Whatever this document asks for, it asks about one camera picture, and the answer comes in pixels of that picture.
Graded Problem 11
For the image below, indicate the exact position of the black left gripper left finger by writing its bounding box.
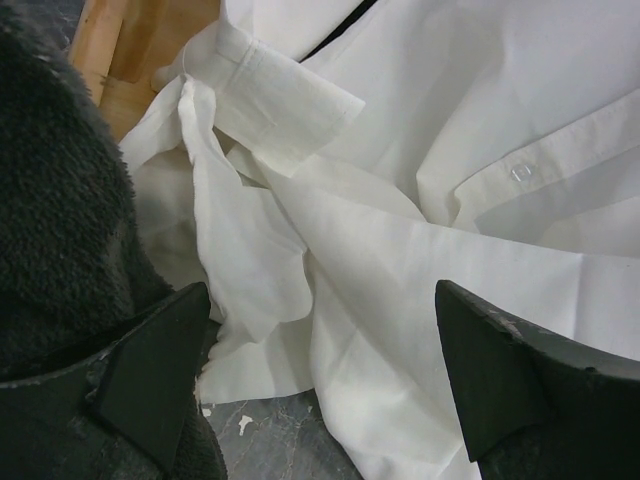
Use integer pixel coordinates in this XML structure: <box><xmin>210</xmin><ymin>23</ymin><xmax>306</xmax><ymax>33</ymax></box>
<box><xmin>1</xmin><ymin>283</ymin><xmax>210</xmax><ymax>479</ymax></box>

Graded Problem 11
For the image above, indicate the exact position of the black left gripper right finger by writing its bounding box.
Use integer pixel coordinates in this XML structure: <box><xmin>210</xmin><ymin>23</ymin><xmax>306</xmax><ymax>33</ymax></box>
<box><xmin>435</xmin><ymin>280</ymin><xmax>639</xmax><ymax>479</ymax></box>

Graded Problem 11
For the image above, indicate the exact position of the white dress shirt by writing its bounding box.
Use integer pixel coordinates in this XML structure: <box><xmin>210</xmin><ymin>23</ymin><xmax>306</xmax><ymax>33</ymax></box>
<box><xmin>120</xmin><ymin>1</ymin><xmax>639</xmax><ymax>479</ymax></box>

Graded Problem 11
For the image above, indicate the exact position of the black button shirt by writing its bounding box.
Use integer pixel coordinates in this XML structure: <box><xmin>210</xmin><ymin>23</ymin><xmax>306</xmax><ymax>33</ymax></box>
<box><xmin>300</xmin><ymin>0</ymin><xmax>377</xmax><ymax>63</ymax></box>

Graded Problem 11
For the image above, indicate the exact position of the black beige patterned fleece blanket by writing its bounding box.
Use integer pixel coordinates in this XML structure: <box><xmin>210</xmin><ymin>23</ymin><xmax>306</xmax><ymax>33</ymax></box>
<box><xmin>1</xmin><ymin>1</ymin><xmax>227</xmax><ymax>479</ymax></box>

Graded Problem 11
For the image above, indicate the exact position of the wooden clothes rack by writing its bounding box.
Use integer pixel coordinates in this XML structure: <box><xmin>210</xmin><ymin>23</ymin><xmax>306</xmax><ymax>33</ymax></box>
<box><xmin>69</xmin><ymin>0</ymin><xmax>220</xmax><ymax>140</ymax></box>

